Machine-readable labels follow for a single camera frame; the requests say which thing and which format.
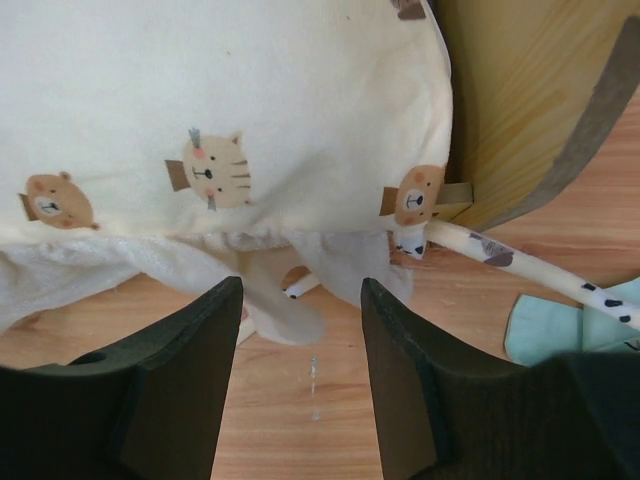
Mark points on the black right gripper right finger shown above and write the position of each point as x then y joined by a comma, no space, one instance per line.
447,410

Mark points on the mint green cloth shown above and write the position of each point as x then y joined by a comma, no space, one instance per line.
539,329

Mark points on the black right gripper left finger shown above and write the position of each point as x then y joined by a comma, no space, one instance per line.
148,406

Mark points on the wooden pet bed frame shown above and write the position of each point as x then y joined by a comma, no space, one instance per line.
538,87

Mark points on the cream animal print mattress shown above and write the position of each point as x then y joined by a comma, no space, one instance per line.
196,140

